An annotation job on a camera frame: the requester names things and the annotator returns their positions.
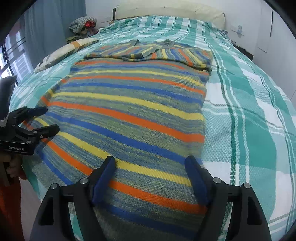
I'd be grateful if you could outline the striped knit sweater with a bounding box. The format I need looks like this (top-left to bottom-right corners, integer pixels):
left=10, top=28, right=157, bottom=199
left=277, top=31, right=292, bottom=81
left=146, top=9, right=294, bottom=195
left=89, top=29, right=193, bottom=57
left=23, top=40, right=213, bottom=240

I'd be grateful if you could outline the pile of clothes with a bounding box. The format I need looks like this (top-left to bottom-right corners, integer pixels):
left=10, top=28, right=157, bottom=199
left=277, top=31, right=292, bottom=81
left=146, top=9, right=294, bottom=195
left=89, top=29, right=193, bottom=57
left=66, top=16, right=99, bottom=44

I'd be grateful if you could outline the person's left hand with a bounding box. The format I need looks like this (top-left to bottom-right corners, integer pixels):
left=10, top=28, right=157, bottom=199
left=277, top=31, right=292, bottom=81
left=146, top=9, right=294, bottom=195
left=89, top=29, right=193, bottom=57
left=1, top=153, right=24, bottom=179

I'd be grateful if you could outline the patterned throw pillow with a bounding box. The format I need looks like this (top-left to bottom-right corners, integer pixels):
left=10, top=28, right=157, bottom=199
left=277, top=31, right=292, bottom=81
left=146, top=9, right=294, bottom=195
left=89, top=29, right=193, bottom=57
left=34, top=38, right=99, bottom=73

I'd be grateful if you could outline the green plaid bed blanket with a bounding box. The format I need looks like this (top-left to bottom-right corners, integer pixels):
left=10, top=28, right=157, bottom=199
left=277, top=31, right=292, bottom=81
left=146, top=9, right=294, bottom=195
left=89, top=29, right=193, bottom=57
left=11, top=16, right=295, bottom=240

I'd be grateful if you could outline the blue curtain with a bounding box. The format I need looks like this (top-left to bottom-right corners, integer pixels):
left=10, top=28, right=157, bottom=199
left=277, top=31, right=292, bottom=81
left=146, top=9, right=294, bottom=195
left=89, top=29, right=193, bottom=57
left=20, top=0, right=86, bottom=68

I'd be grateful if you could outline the white wardrobe door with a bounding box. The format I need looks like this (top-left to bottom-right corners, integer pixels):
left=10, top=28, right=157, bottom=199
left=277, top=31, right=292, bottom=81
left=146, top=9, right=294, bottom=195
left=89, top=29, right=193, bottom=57
left=253, top=1, right=296, bottom=103

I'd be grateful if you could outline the dark bedside table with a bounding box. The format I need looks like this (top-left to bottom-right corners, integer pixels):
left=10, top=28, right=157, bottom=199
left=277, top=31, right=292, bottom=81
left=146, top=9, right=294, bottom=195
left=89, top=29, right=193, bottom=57
left=233, top=44, right=253, bottom=61

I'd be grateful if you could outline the cream padded headboard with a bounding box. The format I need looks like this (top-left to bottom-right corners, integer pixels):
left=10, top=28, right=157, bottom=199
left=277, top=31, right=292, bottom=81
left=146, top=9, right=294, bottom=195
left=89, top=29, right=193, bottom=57
left=114, top=3, right=225, bottom=30

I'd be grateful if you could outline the window with frame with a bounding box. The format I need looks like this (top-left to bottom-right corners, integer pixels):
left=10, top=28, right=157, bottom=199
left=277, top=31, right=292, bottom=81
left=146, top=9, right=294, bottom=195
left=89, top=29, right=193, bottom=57
left=1, top=30, right=32, bottom=85

